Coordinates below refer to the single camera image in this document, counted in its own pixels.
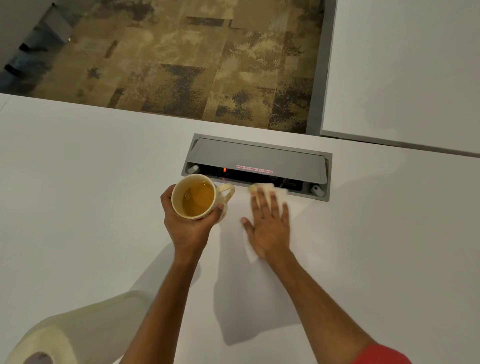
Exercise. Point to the person's left forearm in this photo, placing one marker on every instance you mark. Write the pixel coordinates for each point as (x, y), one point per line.
(165, 303)

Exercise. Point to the person's right hand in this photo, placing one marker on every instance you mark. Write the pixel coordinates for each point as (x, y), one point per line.
(270, 234)

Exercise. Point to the person's left hand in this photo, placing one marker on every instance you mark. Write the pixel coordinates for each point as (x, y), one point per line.
(185, 232)

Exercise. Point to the person's right middle finger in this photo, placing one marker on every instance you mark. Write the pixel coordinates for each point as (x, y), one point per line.
(267, 202)

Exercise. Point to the person's right forearm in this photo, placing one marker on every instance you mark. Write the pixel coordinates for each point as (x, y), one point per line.
(315, 303)

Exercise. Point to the white paper towel roll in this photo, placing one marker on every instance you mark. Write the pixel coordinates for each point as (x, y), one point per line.
(86, 330)

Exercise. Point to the red shirt sleeve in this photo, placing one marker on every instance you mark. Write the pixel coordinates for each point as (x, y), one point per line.
(378, 356)

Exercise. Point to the grey chair base with casters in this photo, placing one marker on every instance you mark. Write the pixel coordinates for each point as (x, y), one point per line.
(41, 41)

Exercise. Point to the cream ceramic mug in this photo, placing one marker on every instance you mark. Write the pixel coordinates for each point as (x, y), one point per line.
(204, 189)

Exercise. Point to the person's right little finger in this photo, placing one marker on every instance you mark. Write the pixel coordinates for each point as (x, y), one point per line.
(285, 214)

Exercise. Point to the person's left thumb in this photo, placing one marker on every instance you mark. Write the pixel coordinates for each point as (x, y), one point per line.
(166, 198)

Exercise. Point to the grey table side panel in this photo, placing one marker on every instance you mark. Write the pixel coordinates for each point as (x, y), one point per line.
(322, 67)

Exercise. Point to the grey table power socket box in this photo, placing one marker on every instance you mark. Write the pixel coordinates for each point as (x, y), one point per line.
(255, 155)

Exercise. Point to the amber tea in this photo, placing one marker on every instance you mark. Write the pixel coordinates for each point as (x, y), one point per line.
(197, 198)

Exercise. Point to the white paper towel sheet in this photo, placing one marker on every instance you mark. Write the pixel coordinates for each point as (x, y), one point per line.
(278, 190)

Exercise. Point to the person's right thumb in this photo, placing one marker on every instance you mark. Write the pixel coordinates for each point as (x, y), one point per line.
(248, 227)

